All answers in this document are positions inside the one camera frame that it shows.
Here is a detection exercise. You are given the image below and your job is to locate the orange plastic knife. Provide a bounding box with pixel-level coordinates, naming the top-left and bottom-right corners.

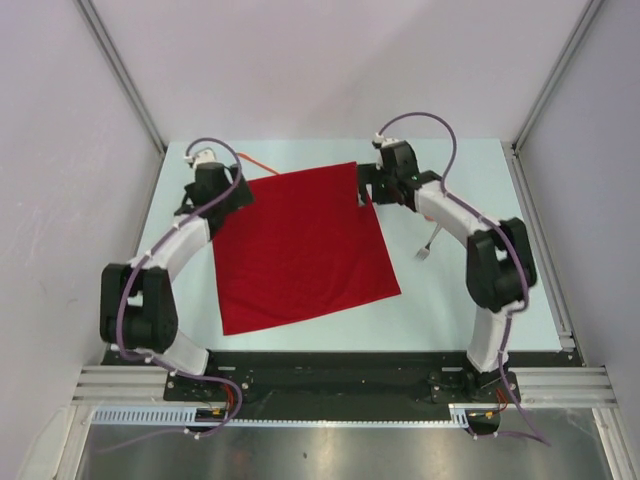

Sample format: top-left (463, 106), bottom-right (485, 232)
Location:
top-left (237, 152), bottom-right (280, 175)

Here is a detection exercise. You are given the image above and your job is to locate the silver metal fork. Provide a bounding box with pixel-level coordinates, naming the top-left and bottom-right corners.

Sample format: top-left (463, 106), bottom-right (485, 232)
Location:
top-left (415, 224), bottom-right (441, 261)

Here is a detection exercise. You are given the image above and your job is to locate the red cloth napkin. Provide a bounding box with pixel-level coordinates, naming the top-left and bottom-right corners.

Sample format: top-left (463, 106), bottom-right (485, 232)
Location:
top-left (213, 163), bottom-right (401, 335)

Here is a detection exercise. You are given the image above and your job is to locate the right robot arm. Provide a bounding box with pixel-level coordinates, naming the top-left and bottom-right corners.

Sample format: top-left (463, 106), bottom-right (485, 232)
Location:
top-left (357, 134), bottom-right (537, 401)

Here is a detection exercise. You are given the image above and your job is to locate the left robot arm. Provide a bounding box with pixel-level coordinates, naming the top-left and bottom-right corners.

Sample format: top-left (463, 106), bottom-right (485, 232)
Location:
top-left (99, 161), bottom-right (254, 400)

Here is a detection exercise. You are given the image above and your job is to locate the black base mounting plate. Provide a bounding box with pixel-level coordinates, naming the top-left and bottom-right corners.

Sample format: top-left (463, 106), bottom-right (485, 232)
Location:
top-left (164, 352), bottom-right (578, 420)

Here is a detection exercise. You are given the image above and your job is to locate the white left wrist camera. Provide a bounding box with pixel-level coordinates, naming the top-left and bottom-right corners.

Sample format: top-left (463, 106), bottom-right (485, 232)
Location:
top-left (184, 147), bottom-right (217, 170)

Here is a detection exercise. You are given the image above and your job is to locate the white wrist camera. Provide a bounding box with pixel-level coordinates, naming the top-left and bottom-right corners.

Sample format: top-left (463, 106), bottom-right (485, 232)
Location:
top-left (184, 147), bottom-right (217, 170)
top-left (372, 133), bottom-right (399, 150)

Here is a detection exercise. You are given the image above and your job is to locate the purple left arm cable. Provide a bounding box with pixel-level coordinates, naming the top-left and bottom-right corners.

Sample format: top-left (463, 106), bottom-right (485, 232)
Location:
top-left (94, 137), bottom-right (246, 454)

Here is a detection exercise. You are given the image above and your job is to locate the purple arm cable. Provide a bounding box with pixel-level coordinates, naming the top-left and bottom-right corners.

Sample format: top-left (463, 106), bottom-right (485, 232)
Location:
top-left (94, 137), bottom-right (246, 454)
top-left (374, 112), bottom-right (551, 446)

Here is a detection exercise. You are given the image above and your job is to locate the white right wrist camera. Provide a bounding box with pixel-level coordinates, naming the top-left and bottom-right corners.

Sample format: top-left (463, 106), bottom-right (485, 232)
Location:
top-left (372, 133), bottom-right (399, 150)

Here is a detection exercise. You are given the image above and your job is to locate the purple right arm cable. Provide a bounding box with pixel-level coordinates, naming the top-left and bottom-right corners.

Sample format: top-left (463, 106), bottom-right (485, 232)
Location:
top-left (374, 112), bottom-right (551, 446)

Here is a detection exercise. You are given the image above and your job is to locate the left aluminium frame post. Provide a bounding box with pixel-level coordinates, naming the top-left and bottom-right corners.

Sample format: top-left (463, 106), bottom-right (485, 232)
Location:
top-left (73, 0), bottom-right (168, 158)

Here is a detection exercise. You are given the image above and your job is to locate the aluminium frame post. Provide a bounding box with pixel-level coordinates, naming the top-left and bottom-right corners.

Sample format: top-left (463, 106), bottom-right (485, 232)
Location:
top-left (509, 0), bottom-right (607, 155)
top-left (73, 0), bottom-right (168, 158)

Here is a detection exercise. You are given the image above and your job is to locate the white slotted cable duct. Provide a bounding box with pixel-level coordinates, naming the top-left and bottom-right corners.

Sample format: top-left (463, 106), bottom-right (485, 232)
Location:
top-left (92, 404), bottom-right (498, 430)

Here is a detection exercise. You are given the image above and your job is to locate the right aluminium frame post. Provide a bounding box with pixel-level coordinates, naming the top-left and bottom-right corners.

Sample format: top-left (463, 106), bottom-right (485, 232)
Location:
top-left (509, 0), bottom-right (607, 155)

